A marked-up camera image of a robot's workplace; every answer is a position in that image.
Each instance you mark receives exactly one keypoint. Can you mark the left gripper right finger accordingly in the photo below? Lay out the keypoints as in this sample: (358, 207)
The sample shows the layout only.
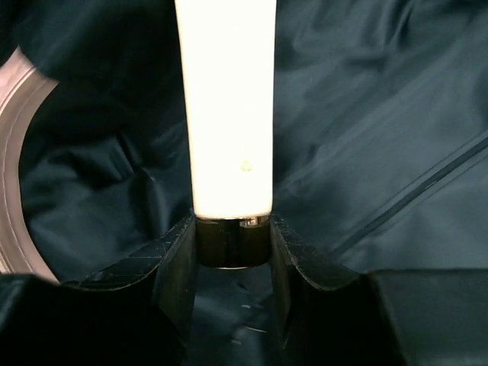
(333, 316)

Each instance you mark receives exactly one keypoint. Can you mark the pink open suitcase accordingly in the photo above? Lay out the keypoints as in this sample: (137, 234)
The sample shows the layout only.
(379, 147)

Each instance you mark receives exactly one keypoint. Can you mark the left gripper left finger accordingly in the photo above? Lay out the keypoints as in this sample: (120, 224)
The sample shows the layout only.
(135, 312)

